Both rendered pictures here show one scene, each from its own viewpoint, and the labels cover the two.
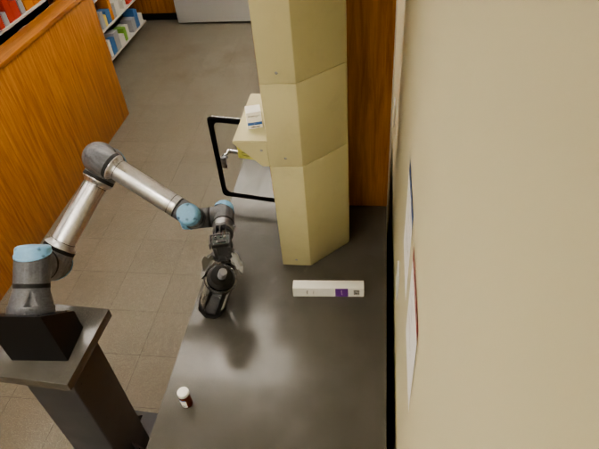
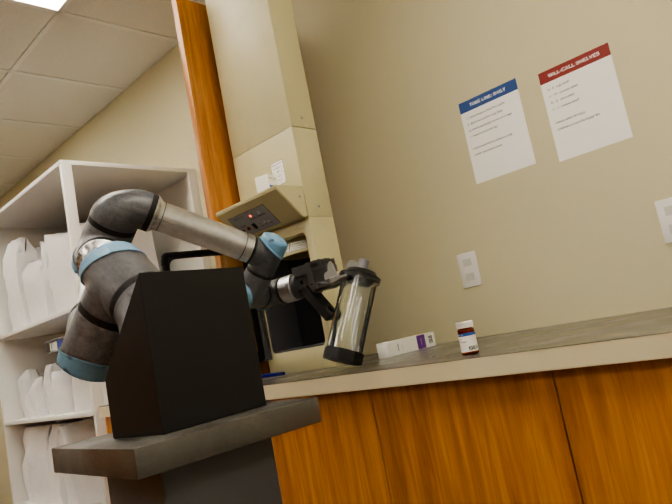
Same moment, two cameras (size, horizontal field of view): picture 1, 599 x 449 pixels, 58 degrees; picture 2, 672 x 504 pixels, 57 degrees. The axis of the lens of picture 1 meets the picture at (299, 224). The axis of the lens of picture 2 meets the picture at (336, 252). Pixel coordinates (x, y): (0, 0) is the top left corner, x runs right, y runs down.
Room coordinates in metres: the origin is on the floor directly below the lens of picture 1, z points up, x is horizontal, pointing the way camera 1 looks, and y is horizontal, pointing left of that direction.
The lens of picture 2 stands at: (0.39, 1.65, 1.03)
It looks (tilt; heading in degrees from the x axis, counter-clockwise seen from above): 8 degrees up; 303
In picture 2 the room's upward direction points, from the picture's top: 11 degrees counter-clockwise
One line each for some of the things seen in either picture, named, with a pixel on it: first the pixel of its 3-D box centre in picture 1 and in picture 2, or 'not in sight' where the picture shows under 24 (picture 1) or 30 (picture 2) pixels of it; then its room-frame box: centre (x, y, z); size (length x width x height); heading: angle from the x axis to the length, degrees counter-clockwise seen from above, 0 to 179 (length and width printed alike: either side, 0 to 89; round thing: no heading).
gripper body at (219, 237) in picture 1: (222, 242); (314, 278); (1.35, 0.27, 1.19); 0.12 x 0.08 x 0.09; 1
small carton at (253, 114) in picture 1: (253, 117); (266, 185); (1.58, 0.12, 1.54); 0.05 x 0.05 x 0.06; 5
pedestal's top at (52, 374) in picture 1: (50, 343); (185, 434); (1.21, 0.93, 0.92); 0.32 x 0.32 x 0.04; 76
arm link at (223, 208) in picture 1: (223, 215); (270, 294); (1.51, 0.28, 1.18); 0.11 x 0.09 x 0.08; 1
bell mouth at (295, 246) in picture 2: not in sight; (305, 246); (1.59, -0.05, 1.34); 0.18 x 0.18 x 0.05
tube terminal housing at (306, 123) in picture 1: (313, 160); (308, 253); (1.60, -0.07, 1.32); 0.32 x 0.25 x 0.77; 169
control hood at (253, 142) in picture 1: (259, 127); (260, 214); (1.64, 0.11, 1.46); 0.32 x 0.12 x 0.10; 169
